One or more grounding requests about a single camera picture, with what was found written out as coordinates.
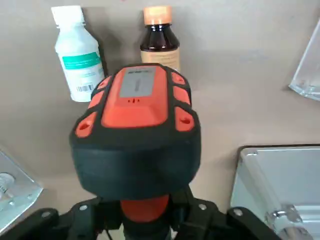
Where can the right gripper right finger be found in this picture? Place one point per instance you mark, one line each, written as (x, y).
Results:
(212, 225)

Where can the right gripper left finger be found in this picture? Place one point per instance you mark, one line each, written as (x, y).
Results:
(75, 225)

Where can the black orange barcode scanner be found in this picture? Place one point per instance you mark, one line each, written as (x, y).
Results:
(135, 112)

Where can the white medicine bottle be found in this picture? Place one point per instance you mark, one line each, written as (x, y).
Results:
(75, 50)

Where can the brown medicine bottle orange cap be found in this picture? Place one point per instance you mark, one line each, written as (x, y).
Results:
(160, 42)

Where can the clear acrylic stepped shelf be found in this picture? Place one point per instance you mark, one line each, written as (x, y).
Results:
(17, 210)

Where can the silver aluminium case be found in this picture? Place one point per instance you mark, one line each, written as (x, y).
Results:
(282, 175)

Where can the clear acrylic divided tray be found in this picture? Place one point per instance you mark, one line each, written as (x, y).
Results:
(307, 80)

